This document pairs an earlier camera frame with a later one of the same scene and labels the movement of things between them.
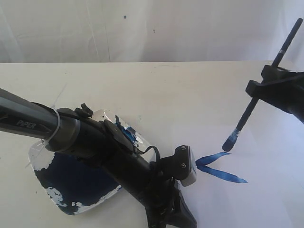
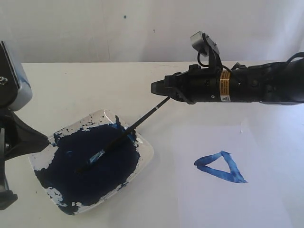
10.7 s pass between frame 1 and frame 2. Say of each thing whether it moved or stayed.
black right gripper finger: moved
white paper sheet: stayed
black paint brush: moved
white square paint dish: stayed
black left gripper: moved
